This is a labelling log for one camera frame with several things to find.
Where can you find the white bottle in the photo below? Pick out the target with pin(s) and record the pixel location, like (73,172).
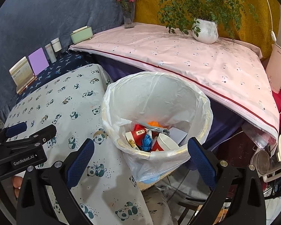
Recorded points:
(50,52)

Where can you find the navy leaf print cloth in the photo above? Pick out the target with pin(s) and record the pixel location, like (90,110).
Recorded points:
(65,61)

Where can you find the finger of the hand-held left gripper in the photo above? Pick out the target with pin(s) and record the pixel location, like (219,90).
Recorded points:
(16,127)
(42,133)

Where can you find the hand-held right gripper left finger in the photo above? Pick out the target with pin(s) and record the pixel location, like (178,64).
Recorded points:
(80,161)

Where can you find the pink appliance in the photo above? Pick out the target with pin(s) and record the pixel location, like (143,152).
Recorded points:
(279,65)

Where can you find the wooden stand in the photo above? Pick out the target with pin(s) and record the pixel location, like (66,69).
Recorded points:
(25,88)

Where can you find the black and gold box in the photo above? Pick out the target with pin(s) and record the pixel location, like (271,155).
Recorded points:
(133,144)

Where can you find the orange plastic bag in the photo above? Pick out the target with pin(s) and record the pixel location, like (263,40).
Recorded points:
(154,123)

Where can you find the gold and white box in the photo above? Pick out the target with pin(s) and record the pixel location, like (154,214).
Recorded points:
(21,72)

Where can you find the panda print tablecloth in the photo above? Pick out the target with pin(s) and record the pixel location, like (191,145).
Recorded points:
(60,105)

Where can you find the red and white paper cup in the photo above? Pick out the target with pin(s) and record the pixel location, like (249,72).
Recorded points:
(166,143)

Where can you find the person's left hand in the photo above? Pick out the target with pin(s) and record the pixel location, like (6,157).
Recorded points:
(16,185)

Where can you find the grey-blue fabric backdrop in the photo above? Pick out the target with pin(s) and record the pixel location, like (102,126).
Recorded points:
(49,9)

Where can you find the grey plastic wrap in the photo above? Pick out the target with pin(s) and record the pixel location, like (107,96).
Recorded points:
(158,130)

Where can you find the green plant in white pot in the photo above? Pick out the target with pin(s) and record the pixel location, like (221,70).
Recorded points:
(206,31)

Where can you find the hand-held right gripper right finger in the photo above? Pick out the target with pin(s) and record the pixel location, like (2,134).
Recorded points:
(201,161)

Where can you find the waste bin with white liner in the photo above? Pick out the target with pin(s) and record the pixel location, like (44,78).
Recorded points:
(159,91)

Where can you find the blue wrapper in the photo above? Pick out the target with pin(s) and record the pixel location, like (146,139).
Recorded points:
(146,143)

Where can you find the purple card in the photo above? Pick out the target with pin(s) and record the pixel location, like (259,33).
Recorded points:
(38,61)

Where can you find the red cloth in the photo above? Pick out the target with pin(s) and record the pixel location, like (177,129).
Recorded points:
(277,103)

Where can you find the mustard yellow fabric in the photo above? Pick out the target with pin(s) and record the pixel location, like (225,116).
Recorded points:
(145,14)

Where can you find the mint green box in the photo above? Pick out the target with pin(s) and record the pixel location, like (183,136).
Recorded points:
(80,35)

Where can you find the pink printed cloth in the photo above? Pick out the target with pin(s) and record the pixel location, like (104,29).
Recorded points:
(178,58)

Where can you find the glass vase with pink flowers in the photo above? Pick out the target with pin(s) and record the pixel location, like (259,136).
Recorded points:
(128,21)

